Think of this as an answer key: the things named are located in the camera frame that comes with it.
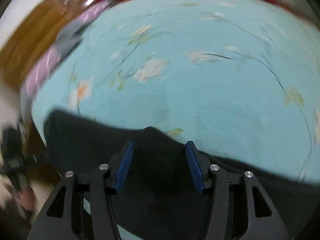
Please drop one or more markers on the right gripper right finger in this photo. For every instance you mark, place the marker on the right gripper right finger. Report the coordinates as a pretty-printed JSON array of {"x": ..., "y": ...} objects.
[{"x": 237, "y": 206}]

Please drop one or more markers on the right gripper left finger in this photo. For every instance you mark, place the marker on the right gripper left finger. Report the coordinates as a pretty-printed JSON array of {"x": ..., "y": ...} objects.
[{"x": 82, "y": 202}]

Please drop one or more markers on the black pants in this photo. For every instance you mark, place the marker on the black pants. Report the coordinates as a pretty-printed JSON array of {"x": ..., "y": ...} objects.
[{"x": 159, "y": 199}]

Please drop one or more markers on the brown wooden headboard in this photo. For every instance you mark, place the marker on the brown wooden headboard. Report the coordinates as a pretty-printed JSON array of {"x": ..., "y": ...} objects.
[{"x": 35, "y": 35}]

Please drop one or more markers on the light blue floral bedsheet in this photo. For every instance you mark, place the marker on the light blue floral bedsheet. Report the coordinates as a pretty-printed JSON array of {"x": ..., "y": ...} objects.
[{"x": 239, "y": 77}]

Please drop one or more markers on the pink striped pillow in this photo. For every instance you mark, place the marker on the pink striped pillow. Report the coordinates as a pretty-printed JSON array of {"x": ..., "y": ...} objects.
[{"x": 67, "y": 39}]

